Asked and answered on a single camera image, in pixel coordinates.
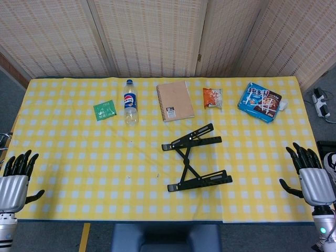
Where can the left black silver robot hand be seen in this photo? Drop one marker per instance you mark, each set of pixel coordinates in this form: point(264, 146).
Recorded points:
point(13, 191)

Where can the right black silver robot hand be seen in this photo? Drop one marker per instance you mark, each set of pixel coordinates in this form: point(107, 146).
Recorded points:
point(316, 186)

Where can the black folding laptop stand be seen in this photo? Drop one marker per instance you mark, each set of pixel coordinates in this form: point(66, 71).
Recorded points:
point(187, 160)

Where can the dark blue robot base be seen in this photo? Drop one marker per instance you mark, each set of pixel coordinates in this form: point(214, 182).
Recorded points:
point(165, 239)

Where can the yellow checkered tablecloth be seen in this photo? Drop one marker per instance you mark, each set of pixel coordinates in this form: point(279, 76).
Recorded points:
point(92, 162)

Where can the white black sneaker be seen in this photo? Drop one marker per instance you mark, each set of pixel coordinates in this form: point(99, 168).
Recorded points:
point(331, 165)

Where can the black flat box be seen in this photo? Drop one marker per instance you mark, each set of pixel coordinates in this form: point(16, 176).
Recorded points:
point(325, 146)

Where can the white power strip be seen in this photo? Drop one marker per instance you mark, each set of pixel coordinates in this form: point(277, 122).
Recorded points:
point(320, 103)

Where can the yellow floor tape strip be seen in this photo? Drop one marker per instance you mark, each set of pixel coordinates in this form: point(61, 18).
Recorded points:
point(84, 237)

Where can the white crumpled tissue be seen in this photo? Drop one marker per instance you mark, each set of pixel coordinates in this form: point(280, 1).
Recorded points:
point(283, 105)

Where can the blue biscuit package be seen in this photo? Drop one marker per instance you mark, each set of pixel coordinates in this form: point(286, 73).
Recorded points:
point(258, 103)

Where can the green paper packet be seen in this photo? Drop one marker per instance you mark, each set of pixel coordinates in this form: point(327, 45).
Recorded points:
point(105, 110)

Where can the orange white snack packet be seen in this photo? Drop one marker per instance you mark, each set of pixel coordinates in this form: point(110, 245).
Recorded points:
point(212, 98)

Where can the clear Pepsi plastic bottle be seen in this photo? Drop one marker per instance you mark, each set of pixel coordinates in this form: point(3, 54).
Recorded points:
point(130, 102)

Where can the brown spiral notebook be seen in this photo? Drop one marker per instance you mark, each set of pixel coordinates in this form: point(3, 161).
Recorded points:
point(175, 98)

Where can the bamboo folding screen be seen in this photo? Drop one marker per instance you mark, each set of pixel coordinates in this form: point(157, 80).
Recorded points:
point(147, 36)

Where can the chrome metal frame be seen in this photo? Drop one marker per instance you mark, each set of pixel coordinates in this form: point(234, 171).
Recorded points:
point(5, 136)

